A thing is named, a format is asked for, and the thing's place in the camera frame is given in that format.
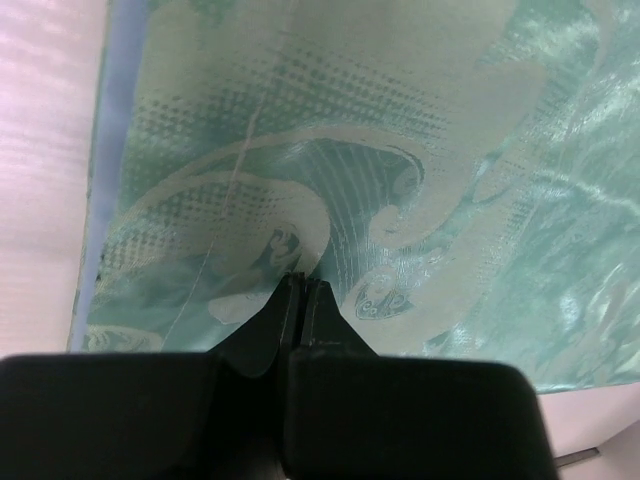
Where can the front aluminium rail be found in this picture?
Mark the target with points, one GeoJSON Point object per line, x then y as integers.
{"type": "Point", "coordinates": [576, 457]}

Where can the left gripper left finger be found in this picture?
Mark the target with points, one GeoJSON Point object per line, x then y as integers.
{"type": "Point", "coordinates": [253, 348]}

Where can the green patterned cloth placemat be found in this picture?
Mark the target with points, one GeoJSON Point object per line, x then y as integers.
{"type": "Point", "coordinates": [464, 174]}

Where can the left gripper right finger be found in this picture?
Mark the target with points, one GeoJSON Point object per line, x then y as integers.
{"type": "Point", "coordinates": [321, 325]}

